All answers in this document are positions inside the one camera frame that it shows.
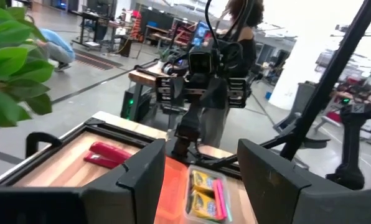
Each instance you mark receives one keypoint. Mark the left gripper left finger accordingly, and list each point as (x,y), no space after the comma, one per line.
(135,193)

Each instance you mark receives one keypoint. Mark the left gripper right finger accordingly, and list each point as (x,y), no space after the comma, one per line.
(272,186)

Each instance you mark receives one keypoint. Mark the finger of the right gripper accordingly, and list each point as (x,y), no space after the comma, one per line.
(167,90)
(235,93)

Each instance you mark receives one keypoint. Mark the pink highlighter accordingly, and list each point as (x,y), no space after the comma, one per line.
(224,207)
(218,199)

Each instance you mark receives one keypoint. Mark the yellow green crayon box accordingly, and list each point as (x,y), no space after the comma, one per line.
(202,182)
(202,205)

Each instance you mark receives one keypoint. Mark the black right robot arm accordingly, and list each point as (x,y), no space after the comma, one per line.
(188,130)

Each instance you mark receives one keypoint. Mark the wood topped table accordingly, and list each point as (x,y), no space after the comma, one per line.
(145,77)

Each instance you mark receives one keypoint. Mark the black computer tower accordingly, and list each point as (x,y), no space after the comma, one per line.
(139,104)

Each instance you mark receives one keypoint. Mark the orange pencil box lid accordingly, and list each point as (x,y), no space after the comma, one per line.
(173,193)

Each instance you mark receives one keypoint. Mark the blue lit screen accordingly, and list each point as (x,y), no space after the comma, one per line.
(200,34)

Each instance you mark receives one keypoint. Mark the clear plastic pencil box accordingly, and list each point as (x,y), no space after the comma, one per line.
(188,174)

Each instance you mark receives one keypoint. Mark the grey office chair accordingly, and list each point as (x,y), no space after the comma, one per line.
(300,99)

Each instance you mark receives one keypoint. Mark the person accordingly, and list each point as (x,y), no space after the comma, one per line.
(56,46)
(244,12)

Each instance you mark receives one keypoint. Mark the dark workbench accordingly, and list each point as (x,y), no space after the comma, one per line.
(93,18)

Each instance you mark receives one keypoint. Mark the green leafy potted tree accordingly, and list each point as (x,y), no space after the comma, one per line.
(8,68)

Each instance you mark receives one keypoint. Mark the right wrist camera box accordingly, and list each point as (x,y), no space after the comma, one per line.
(201,62)

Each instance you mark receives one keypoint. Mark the black pedestal stand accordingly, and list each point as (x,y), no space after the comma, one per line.
(353,143)

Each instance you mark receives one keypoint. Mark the black frame hook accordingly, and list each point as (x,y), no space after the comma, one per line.
(36,137)

